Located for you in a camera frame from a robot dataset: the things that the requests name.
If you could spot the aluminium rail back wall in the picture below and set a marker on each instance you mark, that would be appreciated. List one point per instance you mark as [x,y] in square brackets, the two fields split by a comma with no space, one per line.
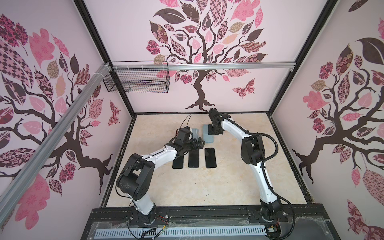
[212,66]

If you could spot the aluminium rail left wall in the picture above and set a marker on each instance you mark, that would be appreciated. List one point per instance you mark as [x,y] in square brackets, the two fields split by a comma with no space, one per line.
[22,181]

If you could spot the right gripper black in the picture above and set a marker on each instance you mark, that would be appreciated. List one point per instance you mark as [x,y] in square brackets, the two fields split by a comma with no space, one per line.
[210,132]

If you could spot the black wire basket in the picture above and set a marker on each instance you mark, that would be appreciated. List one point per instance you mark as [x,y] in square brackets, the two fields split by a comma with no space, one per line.
[138,77]

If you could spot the black smartphone from pink case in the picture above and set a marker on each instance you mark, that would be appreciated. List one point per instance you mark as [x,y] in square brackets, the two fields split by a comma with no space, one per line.
[178,163]

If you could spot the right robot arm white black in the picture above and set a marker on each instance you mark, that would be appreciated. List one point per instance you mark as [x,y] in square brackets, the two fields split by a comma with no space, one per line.
[253,153]

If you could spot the white slotted cable duct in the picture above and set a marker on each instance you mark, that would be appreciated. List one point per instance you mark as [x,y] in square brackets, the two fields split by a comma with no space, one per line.
[178,232]

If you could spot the light blue phone case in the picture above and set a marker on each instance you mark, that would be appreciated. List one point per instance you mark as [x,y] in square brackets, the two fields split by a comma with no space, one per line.
[208,139]
[195,133]

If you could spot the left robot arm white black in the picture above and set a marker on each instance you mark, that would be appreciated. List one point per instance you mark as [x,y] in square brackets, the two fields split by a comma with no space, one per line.
[135,178]

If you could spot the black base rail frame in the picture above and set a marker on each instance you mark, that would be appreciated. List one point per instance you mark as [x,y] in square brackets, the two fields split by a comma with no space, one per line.
[297,222]

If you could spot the aluminium rail wall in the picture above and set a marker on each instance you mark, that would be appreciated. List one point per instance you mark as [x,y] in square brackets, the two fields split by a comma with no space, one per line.
[22,181]
[212,66]

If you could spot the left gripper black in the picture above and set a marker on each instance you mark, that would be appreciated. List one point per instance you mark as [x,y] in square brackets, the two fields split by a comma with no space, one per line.
[200,145]

